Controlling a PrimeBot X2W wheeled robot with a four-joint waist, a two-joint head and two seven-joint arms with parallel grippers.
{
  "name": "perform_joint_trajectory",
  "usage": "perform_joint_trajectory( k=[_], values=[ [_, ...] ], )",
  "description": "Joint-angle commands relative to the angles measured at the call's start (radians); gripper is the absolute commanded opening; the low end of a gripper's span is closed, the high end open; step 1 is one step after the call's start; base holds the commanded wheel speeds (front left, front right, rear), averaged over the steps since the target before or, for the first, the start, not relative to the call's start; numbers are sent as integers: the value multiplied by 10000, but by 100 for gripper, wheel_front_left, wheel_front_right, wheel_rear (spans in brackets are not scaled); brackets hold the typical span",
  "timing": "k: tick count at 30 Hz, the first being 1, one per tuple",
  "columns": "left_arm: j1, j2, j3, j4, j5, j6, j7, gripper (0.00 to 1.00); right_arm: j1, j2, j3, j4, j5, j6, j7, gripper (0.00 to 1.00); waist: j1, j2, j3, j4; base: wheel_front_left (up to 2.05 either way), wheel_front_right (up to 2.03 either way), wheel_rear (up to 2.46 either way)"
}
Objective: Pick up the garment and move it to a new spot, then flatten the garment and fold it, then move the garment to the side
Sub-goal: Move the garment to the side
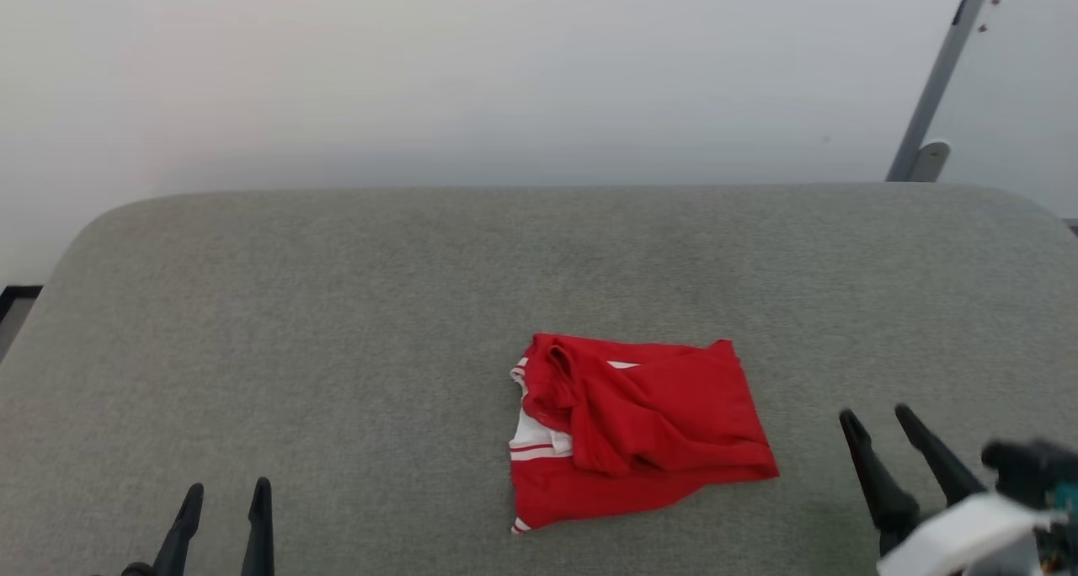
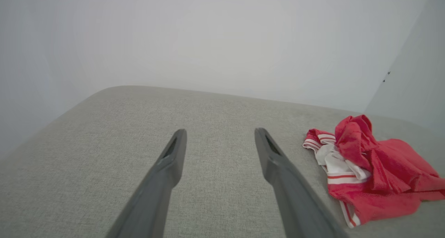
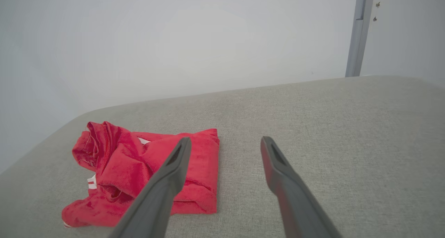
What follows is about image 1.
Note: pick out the grey slanted metal post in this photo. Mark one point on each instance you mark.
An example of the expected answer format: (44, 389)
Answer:
(943, 71)

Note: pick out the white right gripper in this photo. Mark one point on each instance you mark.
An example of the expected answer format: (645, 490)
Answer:
(968, 538)

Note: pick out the grey rounded metal tab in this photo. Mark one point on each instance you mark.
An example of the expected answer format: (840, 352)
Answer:
(929, 160)

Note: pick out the red white-trimmed garment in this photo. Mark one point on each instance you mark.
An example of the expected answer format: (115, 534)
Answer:
(648, 424)

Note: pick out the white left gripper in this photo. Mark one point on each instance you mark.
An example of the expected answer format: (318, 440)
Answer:
(136, 571)

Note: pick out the black floor edge strip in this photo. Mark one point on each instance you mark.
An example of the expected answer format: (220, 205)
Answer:
(13, 302)

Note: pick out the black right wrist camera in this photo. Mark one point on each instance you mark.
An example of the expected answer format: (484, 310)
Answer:
(1032, 471)

